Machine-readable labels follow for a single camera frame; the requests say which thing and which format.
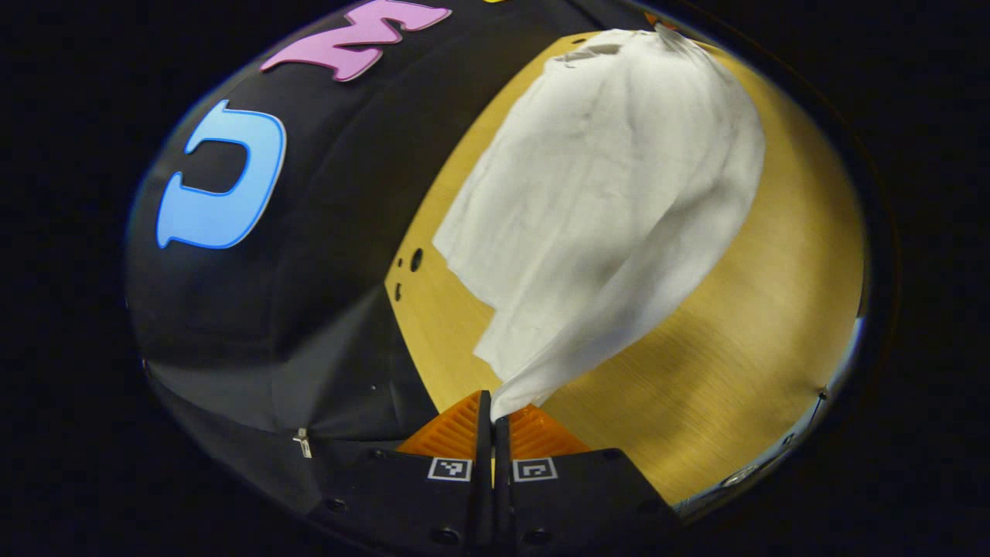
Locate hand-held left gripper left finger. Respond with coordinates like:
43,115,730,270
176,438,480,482
309,391,493,554

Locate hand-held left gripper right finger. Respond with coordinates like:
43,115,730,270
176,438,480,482
495,404,683,555

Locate white jeans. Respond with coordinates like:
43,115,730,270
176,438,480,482
432,27,766,422

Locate black backdrop cloth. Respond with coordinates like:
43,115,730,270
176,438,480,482
124,0,674,527

